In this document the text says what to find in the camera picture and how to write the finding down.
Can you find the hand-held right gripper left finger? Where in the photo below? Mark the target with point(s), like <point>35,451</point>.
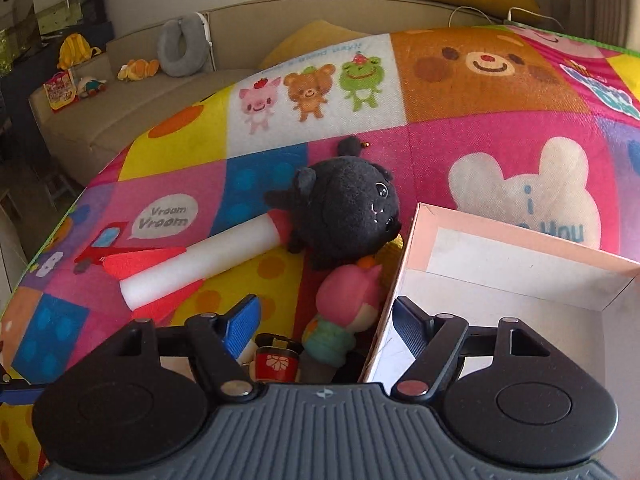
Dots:
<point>243,324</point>

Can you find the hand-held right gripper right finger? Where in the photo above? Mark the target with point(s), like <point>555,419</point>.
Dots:
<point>406,327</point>

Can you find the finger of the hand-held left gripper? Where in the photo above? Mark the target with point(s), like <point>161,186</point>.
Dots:
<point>22,394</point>

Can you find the green toy piece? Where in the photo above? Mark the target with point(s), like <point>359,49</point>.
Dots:
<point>345,295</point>

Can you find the yellow corn toy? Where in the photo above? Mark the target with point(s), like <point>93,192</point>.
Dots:
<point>391,259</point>

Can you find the white and red foam rocket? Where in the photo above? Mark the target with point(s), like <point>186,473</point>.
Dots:
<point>200,260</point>

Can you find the pink cardboard box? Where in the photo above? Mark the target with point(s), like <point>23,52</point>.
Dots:
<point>500,270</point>

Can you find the black plush cat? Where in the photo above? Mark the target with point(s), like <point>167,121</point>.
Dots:
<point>340,200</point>

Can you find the colourful cartoon play mat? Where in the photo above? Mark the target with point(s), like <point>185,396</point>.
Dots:
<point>440,160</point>

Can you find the beige sofa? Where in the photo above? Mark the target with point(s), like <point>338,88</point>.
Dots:
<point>100,130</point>

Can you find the orange plush toy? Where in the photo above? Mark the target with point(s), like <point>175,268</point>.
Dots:
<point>140,68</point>

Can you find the grey neck pillow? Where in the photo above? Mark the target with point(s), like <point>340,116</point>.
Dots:
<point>175,55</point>

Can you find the small colourful plush toy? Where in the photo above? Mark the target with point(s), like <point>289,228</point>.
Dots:
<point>92,87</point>

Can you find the colourful picture book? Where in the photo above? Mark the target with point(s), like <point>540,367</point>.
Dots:
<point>60,90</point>

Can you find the yellow backpack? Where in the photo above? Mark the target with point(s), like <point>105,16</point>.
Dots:
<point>75,51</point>

